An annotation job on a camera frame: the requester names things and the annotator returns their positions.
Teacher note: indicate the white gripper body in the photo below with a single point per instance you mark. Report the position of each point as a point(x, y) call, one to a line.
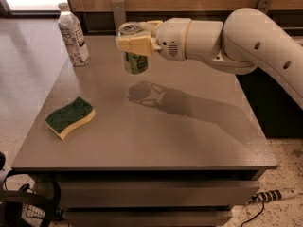
point(172, 38)

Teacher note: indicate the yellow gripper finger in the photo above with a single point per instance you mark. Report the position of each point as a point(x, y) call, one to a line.
point(141, 45)
point(151, 26)

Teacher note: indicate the green soda can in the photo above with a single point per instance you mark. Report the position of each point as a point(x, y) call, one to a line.
point(133, 63)

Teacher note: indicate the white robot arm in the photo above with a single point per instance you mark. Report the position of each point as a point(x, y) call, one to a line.
point(246, 40)

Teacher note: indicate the green and yellow sponge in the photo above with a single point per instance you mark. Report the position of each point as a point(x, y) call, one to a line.
point(70, 117)

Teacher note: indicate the clear plastic water bottle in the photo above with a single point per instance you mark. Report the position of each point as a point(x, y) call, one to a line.
point(72, 36)

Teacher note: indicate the grey drawer cabinet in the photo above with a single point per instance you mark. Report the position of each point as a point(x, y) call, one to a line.
point(146, 200)

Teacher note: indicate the white power strip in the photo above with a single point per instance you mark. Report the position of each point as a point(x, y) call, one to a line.
point(273, 195)

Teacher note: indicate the black chair base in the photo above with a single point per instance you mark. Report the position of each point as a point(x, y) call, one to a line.
point(12, 201)

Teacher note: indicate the left metal bracket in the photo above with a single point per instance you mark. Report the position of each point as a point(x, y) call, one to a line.
point(119, 13)

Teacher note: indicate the metal bracket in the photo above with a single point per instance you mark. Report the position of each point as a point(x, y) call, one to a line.
point(263, 5)
point(119, 13)

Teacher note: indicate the right metal bracket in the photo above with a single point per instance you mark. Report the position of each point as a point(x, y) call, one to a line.
point(263, 5)

